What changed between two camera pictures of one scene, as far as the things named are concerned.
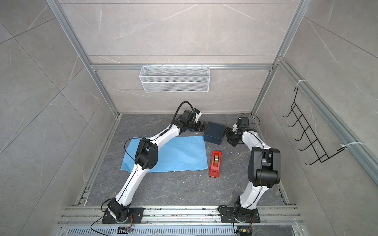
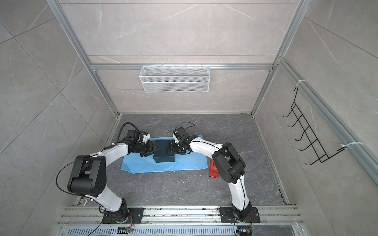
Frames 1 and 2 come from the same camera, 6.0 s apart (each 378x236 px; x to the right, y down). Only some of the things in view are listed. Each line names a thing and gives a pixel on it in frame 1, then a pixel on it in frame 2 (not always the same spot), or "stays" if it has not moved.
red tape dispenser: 214,171 stays
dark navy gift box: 213,133 to 161,155
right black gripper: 227,132 to 173,148
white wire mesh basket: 174,78 stays
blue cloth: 178,153 stays
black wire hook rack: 314,143 stays
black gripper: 198,114 to 146,136
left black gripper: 200,126 to 152,147
